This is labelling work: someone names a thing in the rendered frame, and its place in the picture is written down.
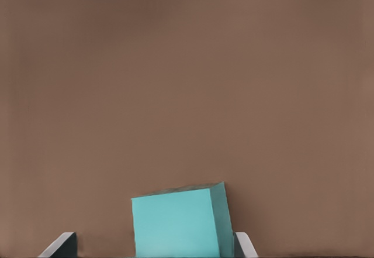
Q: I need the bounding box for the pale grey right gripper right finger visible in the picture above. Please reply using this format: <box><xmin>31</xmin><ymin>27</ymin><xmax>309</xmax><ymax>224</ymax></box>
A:
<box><xmin>233</xmin><ymin>231</ymin><xmax>259</xmax><ymax>258</ymax></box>

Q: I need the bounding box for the blue cube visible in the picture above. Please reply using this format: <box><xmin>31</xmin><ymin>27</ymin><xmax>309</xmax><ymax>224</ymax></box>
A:
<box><xmin>130</xmin><ymin>181</ymin><xmax>234</xmax><ymax>258</ymax></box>

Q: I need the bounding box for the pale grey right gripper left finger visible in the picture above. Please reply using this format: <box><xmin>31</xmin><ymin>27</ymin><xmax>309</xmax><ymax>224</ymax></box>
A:
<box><xmin>38</xmin><ymin>232</ymin><xmax>78</xmax><ymax>258</ymax></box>

